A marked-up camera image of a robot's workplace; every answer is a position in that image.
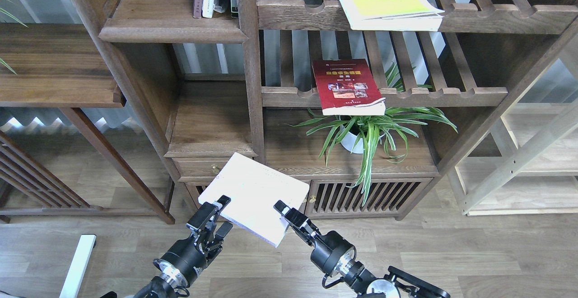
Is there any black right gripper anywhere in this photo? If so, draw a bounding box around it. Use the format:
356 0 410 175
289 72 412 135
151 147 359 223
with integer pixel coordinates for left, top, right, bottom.
273 200 357 277

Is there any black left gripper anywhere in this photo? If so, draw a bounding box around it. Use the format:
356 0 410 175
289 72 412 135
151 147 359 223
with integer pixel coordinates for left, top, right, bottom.
154 195 233 287

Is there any white pink cover book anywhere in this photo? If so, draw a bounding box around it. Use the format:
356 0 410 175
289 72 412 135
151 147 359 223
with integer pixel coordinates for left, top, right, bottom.
198 153 309 248

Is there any red cover book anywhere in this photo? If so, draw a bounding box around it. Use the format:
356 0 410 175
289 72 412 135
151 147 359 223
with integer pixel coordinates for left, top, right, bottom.
312 59 386 116

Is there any yellow green cover book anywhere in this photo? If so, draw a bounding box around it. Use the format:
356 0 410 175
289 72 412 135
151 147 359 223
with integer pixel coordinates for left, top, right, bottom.
339 0 443 31

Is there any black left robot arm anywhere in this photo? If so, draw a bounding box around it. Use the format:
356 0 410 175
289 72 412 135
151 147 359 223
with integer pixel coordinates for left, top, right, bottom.
134 196 233 298

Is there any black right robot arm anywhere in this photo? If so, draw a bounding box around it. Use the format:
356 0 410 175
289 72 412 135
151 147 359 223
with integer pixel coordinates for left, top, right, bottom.
274 200 450 298

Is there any white plant pot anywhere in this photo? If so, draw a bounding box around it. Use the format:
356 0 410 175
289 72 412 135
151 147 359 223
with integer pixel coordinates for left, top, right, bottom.
340 126 385 154

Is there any green spider plant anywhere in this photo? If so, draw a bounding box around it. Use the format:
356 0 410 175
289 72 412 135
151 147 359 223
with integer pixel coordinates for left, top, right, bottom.
289 62 458 207

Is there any dark wooden bookshelf cabinet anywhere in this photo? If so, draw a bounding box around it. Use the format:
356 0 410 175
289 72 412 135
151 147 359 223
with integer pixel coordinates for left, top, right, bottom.
72 0 577 220

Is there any white floor bar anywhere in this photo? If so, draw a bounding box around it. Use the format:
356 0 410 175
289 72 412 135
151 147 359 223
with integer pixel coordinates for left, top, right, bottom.
59 234 97 298

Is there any dark wooden side table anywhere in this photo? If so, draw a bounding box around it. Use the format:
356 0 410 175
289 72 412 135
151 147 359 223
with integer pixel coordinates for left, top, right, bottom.
0 23 175 224

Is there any green plant leaves left edge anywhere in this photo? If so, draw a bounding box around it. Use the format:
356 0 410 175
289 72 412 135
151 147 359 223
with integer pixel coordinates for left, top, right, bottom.
0 0 28 75

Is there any light wooden shelf frame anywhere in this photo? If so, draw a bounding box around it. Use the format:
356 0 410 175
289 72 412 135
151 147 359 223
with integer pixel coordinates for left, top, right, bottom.
447 32 578 216

